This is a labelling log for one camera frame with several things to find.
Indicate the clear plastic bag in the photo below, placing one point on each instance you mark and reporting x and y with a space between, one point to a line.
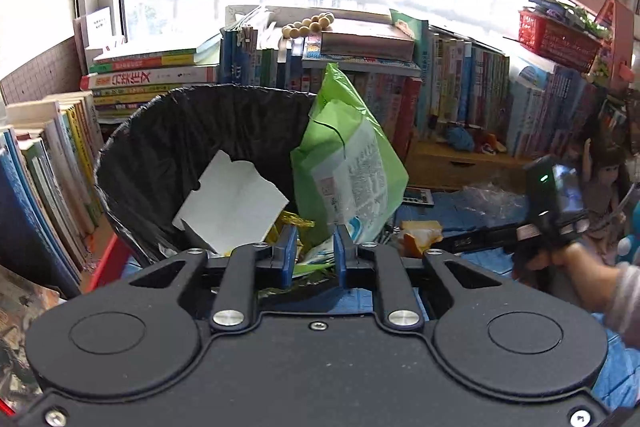
485 199

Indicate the small black button remote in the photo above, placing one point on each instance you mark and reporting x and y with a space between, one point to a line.
419 198

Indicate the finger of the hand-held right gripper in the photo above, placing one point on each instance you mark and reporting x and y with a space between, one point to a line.
450 243

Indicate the row of thick upright books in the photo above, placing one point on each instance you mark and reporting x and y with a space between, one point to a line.
45 187

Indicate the trash bin with black bag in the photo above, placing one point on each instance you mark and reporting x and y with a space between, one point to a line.
165 132

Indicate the brown box on books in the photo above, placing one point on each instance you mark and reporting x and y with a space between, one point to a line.
365 42

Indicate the orange yellow toy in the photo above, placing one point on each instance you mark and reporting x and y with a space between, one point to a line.
495 144

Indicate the white upright card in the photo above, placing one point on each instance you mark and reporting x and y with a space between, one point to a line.
97 27

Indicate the yellow snack wrapper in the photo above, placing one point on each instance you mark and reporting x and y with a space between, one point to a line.
295 221

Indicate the illustrated magazine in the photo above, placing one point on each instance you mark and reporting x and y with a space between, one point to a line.
20 322

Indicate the green plastic packaging bag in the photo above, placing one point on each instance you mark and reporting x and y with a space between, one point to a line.
325 127

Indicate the person's right forearm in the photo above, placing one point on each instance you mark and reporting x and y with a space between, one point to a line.
615 297

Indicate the wooden desk organizer with drawers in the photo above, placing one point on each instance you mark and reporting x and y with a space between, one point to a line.
450 167

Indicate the red plastic basket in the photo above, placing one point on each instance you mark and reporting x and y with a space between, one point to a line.
555 39

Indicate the doll with brown hair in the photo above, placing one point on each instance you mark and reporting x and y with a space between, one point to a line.
607 177

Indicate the white torn paper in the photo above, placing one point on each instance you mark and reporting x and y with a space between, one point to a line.
230 202

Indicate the blue checked mat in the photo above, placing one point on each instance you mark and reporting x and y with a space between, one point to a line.
452 213

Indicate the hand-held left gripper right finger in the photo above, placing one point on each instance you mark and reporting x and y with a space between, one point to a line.
342 252

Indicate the blue yarn ball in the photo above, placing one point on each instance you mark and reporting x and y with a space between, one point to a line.
459 138

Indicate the blue plastic toy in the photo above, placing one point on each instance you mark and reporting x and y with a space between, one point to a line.
631 242

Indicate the person's right hand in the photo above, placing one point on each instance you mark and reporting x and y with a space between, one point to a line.
560 259

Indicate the stack of flat-lying books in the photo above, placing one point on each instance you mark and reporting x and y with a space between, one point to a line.
150 77

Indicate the orange fruit peel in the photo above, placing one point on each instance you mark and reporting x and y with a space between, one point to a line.
420 234

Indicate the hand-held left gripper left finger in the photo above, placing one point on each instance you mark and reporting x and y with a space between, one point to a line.
287 252

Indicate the orange plastic frame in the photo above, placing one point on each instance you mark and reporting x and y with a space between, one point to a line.
620 32

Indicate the colourful row of upright books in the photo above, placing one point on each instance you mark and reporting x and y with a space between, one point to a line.
460 82

